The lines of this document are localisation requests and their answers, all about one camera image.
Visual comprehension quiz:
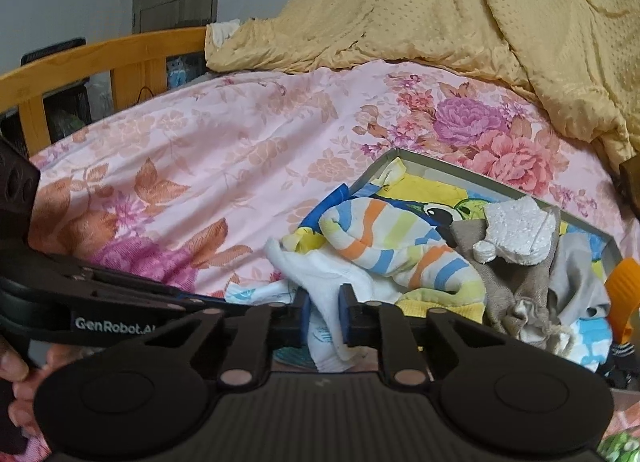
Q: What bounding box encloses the person's left hand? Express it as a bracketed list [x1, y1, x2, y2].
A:
[0, 336, 76, 443]

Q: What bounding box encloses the navy dotted sock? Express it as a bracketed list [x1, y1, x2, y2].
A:
[602, 337, 633, 388]

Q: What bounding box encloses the grey metal tray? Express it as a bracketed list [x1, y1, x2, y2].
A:
[345, 146, 626, 293]

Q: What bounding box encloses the grey cloth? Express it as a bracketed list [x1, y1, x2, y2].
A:
[545, 232, 612, 323]

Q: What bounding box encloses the pink floral bedsheet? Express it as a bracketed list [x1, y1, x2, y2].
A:
[27, 60, 631, 373]

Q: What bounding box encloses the grey door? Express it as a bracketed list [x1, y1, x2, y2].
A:
[132, 0, 220, 36]

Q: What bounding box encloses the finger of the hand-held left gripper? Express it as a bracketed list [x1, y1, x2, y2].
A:
[72, 265, 252, 323]
[187, 293, 235, 306]

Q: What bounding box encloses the wooden bed frame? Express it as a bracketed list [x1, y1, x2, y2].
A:
[0, 26, 208, 158]

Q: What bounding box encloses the white foam piece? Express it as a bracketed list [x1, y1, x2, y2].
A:
[472, 195, 556, 263]

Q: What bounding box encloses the white cotton cloth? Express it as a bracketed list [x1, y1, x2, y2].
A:
[264, 237, 401, 303]

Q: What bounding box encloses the striped sock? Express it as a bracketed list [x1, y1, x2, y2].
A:
[319, 197, 488, 305]

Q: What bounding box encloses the grey drawstring pouch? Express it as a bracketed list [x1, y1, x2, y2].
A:
[450, 202, 571, 353]

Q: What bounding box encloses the yellow dotted quilt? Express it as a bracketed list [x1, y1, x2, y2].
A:
[205, 0, 640, 168]

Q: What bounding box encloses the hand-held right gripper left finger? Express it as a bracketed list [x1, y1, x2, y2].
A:
[164, 289, 312, 388]

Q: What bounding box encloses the white pillow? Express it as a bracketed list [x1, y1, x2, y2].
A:
[206, 20, 243, 50]

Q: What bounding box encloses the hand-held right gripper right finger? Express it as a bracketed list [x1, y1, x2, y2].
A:
[339, 285, 482, 389]

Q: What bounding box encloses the glass jar of green stars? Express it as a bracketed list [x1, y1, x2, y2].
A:
[597, 429, 640, 462]

